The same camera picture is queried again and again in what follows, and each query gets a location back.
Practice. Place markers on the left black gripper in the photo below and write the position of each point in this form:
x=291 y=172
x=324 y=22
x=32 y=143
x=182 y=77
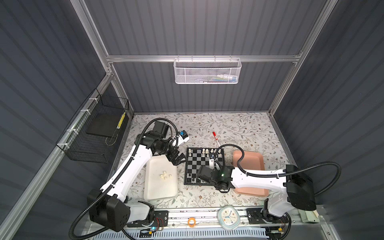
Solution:
x=178 y=160

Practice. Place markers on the white chess pieces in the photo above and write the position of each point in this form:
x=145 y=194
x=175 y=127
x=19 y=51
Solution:
x=201 y=152
x=165 y=175

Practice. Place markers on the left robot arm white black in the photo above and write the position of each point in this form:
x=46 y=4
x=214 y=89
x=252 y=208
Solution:
x=106 y=206

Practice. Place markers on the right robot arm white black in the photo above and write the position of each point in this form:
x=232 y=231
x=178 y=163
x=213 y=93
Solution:
x=294 y=187

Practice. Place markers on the black white chess board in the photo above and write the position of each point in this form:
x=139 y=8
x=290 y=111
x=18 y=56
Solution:
x=192 y=166

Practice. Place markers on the white chess pieces on board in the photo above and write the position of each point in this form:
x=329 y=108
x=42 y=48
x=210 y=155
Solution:
x=201 y=152

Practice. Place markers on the white plastic tray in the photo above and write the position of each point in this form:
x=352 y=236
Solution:
x=157 y=188

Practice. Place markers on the red white marker pen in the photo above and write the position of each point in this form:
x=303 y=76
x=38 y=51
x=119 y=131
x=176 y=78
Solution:
x=216 y=138

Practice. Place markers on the pink plastic tray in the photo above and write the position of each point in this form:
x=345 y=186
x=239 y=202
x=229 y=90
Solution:
x=251 y=161

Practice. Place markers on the mint green alarm clock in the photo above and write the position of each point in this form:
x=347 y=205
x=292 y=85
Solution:
x=228 y=218

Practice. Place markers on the yellow brush in basket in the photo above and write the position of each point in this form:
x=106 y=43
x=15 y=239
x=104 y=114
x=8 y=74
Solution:
x=121 y=120

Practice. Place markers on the green emergency stop box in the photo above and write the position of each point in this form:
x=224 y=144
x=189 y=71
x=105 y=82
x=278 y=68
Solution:
x=309 y=217

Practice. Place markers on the black wire basket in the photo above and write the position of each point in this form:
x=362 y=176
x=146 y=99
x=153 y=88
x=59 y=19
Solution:
x=94 y=136

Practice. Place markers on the white wire basket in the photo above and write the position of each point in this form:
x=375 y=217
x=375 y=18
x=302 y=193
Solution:
x=209 y=71

